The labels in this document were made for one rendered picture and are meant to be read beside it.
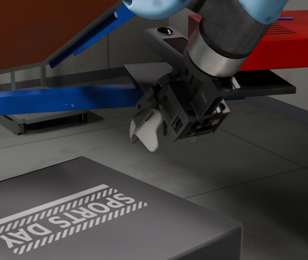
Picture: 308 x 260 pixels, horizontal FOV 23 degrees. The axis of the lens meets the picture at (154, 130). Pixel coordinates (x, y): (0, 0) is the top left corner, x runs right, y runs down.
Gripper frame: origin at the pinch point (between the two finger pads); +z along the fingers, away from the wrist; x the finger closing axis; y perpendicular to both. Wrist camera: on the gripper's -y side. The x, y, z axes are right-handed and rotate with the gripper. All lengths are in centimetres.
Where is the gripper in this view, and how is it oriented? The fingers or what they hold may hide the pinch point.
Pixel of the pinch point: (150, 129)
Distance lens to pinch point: 112.2
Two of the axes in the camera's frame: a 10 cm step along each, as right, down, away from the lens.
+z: -3.6, 5.5, 7.5
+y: 4.3, 8.2, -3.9
